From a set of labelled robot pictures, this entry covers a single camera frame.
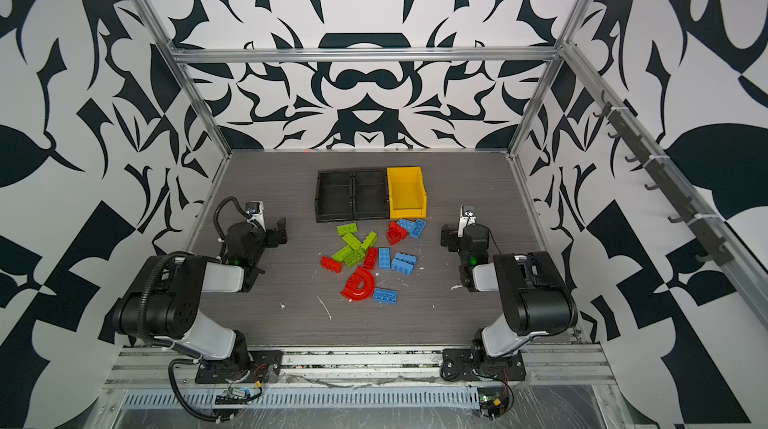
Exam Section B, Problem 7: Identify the blue lego stack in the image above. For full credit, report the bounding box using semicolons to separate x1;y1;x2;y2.
391;252;417;275

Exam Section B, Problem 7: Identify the red lego cluster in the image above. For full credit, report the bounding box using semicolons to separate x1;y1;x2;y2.
386;221;409;246

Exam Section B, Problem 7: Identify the red lego 2x4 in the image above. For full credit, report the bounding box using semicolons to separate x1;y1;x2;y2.
363;247;379;270

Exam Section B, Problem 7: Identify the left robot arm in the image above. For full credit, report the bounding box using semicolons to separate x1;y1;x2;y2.
111;218;287;384

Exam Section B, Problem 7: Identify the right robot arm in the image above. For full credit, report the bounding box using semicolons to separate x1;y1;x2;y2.
440;223;577;362

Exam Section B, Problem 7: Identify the yellow bin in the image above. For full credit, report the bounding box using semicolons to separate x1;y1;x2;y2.
387;167;428;220

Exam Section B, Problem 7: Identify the red lego small left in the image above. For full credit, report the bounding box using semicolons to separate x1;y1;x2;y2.
320;256;343;274

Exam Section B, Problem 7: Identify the green lego flat top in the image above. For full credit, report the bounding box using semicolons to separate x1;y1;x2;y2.
336;223;358;237

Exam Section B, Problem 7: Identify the left black bin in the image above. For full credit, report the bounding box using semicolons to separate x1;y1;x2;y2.
315;170;355;223

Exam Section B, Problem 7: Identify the black bin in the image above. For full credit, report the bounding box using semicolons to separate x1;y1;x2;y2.
354;168;390;220
315;170;355;223

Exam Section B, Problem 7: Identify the green lego long lower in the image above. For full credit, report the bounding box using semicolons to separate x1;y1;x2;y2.
331;246;355;263

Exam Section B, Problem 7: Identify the green lego 2x4 middle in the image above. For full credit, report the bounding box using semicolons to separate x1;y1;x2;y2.
342;233;362;251

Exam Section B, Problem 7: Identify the green lego on side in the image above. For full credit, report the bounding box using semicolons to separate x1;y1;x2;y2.
362;231;378;251

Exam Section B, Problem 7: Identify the green lego upside down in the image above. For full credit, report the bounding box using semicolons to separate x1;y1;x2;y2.
342;247;367;267

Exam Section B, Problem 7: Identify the middle black bin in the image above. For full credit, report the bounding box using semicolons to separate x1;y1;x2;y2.
354;168;390;220

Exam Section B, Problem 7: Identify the left electronics board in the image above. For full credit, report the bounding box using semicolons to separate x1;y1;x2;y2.
215;384;263;405

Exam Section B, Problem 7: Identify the electronics board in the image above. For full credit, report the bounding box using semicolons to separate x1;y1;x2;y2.
479;391;515;420
215;384;263;405

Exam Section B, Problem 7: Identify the right electronics board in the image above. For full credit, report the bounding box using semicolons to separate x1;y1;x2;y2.
479;391;515;420

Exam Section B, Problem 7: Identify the black hook rack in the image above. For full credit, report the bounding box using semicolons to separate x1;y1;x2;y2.
594;93;737;267

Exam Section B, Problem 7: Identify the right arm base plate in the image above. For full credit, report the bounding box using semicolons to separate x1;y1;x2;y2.
440;348;527;382

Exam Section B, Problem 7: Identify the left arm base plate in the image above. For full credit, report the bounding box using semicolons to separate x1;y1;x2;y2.
195;350;284;384

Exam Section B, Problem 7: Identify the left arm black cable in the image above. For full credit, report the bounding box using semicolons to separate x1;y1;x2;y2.
166;358;265;424

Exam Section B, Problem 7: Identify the white cable duct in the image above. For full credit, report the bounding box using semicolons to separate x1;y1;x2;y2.
122;386;480;410

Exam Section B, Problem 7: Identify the aluminium front rail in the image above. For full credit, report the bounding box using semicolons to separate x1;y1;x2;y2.
106;343;618;388

